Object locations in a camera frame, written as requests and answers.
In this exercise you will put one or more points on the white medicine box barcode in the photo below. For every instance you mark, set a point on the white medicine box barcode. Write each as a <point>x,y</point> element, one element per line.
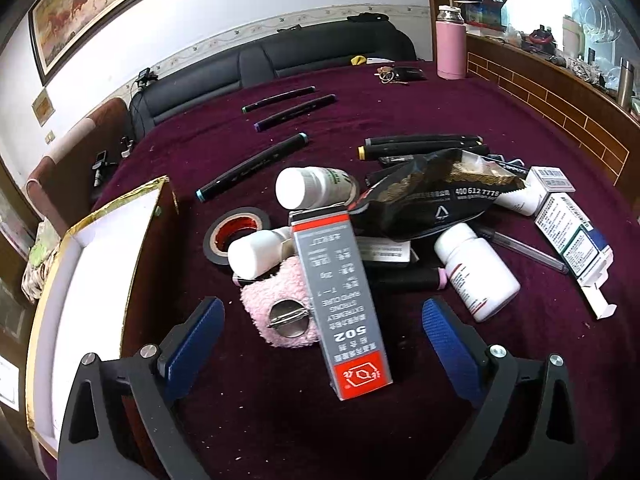
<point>540,182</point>

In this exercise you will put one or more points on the yellow object on sofa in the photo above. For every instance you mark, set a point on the yellow object on sofa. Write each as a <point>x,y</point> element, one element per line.
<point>358,60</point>

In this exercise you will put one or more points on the white pill bottle red label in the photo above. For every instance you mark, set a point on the white pill bottle red label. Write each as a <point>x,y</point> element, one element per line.
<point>476,272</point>

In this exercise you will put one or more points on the brown armchair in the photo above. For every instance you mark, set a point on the brown armchair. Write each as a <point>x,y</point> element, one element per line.
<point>61,187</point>

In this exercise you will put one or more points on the black marker grey cap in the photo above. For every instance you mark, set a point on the black marker grey cap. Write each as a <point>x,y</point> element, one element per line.
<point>433,138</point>

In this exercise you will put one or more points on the framed horse painting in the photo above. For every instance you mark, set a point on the framed horse painting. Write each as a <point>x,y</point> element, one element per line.
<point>95,5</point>

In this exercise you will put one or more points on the black marker pink cap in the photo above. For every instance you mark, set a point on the black marker pink cap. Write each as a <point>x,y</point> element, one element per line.
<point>409,278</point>

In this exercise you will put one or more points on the black marker green cap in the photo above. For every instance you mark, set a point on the black marker green cap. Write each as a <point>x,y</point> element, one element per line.
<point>278,98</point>

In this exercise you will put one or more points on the pink fluffy round brooch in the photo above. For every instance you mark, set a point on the pink fluffy round brooch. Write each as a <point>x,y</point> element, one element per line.
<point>280,307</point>

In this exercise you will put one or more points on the white pill bottle green label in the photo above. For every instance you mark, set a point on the white pill bottle green label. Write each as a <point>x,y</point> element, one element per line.
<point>314,187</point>

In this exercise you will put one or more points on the steel thermos cup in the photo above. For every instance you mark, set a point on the steel thermos cup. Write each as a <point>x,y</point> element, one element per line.
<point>625,89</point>

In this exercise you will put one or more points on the grey red 502 glue box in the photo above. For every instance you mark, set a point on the grey red 502 glue box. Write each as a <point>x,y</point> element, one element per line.
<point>341,301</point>

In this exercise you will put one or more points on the black marker teal cap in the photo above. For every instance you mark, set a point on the black marker teal cap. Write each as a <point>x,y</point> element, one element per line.
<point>250,166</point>

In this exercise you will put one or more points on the gold white tray box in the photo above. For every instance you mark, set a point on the gold white tray box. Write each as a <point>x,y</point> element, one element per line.
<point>95,298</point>

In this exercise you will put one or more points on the pink thermos bottle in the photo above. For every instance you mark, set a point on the pink thermos bottle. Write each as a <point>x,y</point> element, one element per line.
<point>450,43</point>

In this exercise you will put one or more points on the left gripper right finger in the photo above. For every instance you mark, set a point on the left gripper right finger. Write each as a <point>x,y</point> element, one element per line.
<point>525,420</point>

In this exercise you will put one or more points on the clear grey pen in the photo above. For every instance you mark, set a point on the clear grey pen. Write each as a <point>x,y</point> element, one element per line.
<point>521,248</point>

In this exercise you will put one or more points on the black marker purple cap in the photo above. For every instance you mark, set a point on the black marker purple cap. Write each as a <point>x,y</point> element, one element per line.
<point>291,113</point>

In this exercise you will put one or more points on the wooden headboard shelf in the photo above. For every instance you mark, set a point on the wooden headboard shelf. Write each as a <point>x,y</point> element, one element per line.
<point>608,135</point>

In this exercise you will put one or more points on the blue white medicine box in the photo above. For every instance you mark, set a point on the blue white medicine box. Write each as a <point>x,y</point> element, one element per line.
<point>581,246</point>

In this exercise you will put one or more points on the small white dropper bottle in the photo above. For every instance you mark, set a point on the small white dropper bottle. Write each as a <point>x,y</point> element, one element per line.
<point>255,254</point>

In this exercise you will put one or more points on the black leather sofa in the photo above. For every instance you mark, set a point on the black leather sofa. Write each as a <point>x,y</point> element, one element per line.
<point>288,52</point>

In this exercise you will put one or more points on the black marker yellow cap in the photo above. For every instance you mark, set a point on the black marker yellow cap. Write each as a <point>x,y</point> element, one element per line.
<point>370,152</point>

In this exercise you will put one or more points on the black tape roll red core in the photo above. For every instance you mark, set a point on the black tape roll red core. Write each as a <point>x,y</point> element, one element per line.
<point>231,226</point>

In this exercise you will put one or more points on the black snack packet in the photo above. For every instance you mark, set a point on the black snack packet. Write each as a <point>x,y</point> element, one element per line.
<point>430,193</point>

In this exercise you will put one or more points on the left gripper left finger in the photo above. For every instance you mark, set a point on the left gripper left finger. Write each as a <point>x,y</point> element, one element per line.
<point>118,422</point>

